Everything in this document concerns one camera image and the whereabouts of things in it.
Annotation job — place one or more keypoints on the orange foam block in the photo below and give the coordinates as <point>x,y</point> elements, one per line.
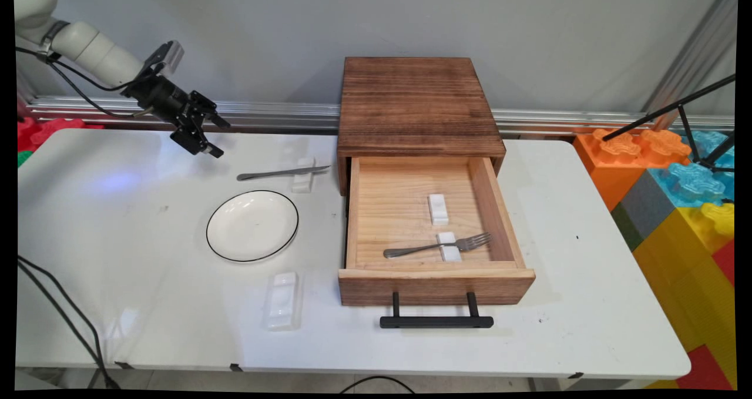
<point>605,170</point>

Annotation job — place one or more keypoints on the silver metal fork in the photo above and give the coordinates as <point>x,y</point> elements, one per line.
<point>470,243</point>

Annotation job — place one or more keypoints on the light wooden drawer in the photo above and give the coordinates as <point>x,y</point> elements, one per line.
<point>388,211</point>

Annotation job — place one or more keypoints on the green foam block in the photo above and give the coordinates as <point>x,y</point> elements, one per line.
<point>23,159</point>

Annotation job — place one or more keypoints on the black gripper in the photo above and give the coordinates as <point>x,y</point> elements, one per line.
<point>161,99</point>

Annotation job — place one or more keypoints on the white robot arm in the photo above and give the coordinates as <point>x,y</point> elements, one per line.
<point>88,46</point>

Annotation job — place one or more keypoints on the dark wooden drawer cabinet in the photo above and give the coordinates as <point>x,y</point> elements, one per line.
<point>411,93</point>

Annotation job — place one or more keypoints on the black tripod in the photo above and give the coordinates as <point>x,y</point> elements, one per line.
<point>670,107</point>

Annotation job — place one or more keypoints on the aluminium rail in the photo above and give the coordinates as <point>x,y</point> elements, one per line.
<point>264,112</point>

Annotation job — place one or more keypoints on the blue foam block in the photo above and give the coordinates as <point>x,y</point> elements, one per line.
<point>687,184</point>

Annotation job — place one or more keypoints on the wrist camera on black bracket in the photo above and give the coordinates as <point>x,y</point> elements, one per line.
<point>164,58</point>

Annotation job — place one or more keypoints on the aluminium frame post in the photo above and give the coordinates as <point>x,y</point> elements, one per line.
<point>699,52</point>

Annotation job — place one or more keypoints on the grey foam block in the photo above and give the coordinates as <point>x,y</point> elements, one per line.
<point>643,208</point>

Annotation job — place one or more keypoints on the white plate with black rim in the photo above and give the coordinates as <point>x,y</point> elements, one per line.
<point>252,225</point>

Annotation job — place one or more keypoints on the large white cutlery rest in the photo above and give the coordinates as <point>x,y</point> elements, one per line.
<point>282,302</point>

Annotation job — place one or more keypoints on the giant coloured toy bricks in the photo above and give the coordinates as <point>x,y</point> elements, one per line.
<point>681,281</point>

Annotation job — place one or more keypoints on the small white cutlery rest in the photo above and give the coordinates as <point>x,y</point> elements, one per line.
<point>452,253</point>
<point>302,183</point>
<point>437,210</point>

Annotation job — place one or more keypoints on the red foam block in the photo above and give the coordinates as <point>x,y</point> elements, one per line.
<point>705,369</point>
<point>32,134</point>
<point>725,261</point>

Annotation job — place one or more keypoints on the silver metal knife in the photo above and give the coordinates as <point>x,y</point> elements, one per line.
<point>264,174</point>

